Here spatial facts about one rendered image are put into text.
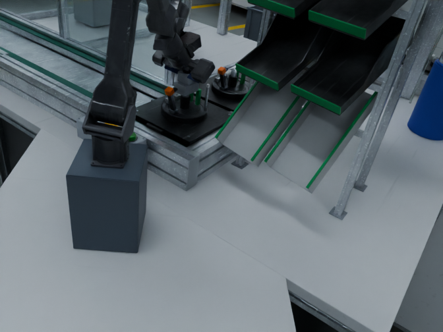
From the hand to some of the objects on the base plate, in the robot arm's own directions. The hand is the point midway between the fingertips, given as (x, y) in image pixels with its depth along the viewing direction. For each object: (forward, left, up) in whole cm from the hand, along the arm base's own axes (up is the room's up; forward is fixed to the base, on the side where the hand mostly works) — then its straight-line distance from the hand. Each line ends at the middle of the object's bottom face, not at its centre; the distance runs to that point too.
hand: (188, 72), depth 118 cm
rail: (-32, +4, -24) cm, 40 cm away
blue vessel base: (+96, +27, -24) cm, 102 cm away
